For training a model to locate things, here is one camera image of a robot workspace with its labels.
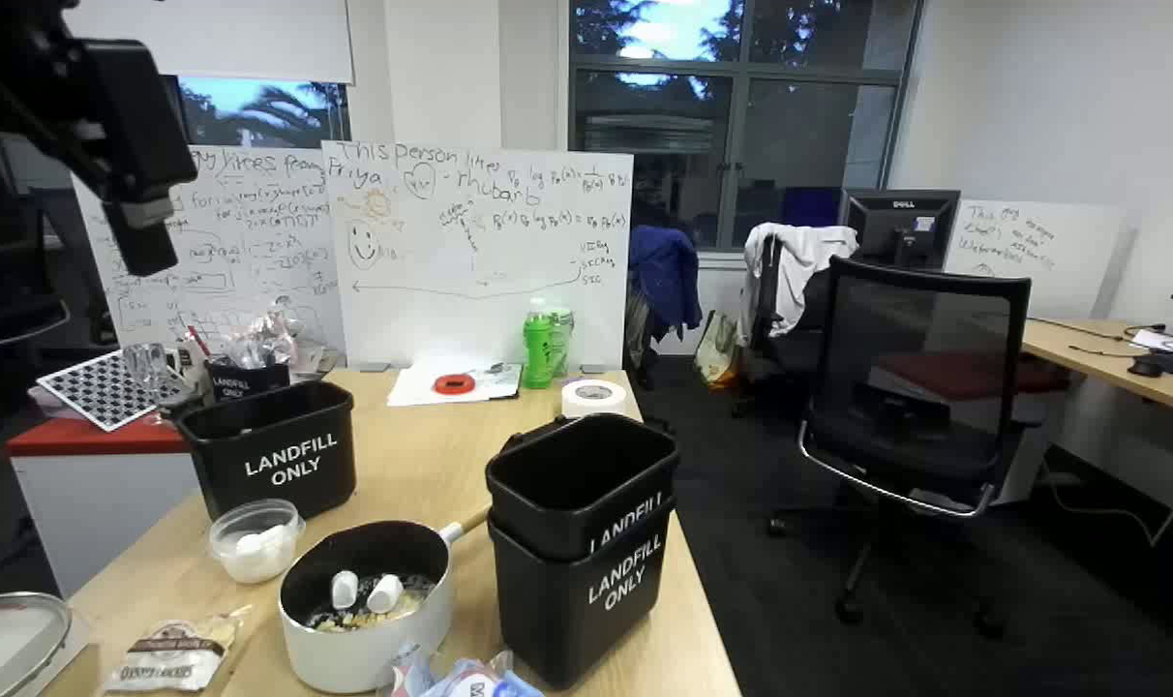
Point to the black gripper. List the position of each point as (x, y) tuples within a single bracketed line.
[(142, 148)]

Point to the nested black bin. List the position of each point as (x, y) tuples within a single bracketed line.
[(580, 482)]

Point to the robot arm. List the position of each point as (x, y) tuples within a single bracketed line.
[(47, 104)]

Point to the black landfill bin with trash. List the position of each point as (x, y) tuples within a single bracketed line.
[(291, 442)]

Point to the checkerboard calibration board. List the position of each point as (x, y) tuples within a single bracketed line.
[(113, 387)]

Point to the large whiteboard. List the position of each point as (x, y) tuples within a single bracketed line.
[(441, 253)]

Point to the white cabinet with red top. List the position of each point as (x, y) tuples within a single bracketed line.
[(95, 491)]

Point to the clear plastic cup of marshmallows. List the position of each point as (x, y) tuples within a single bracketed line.
[(255, 540)]

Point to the green bottle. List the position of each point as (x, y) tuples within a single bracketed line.
[(548, 335)]

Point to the glass pot lid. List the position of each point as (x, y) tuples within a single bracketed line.
[(33, 631)]

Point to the white tape roll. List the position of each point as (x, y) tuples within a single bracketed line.
[(592, 396)]

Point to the small snack packet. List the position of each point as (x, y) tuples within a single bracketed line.
[(178, 655)]

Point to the blue jacket on chair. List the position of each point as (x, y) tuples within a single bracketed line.
[(662, 273)]

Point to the blue marshmallow bag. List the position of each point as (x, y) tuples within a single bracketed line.
[(462, 680)]

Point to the white cloth on chair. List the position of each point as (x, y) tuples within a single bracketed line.
[(804, 250)]

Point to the black computer monitor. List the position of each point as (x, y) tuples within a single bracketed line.
[(903, 227)]

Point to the black mesh office chair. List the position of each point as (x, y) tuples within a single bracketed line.
[(912, 396)]

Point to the wooden side desk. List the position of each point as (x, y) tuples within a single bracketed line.
[(1095, 357)]

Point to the white saucepan with wooden handle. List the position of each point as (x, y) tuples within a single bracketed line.
[(370, 597)]

